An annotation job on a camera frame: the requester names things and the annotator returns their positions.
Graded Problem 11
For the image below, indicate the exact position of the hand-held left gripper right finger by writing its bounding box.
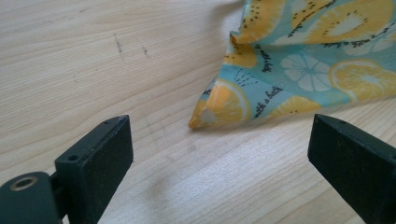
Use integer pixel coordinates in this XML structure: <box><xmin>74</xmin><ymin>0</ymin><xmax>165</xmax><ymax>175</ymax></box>
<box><xmin>306</xmin><ymin>113</ymin><xmax>396</xmax><ymax>224</ymax></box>

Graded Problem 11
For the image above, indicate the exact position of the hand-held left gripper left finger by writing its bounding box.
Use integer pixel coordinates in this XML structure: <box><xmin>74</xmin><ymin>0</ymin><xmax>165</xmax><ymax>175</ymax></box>
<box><xmin>54</xmin><ymin>114</ymin><xmax>134</xmax><ymax>224</ymax></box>

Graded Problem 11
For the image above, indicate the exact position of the lemon print blue cloth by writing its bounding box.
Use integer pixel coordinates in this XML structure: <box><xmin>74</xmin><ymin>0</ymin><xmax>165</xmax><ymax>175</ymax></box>
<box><xmin>188</xmin><ymin>0</ymin><xmax>396</xmax><ymax>131</ymax></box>

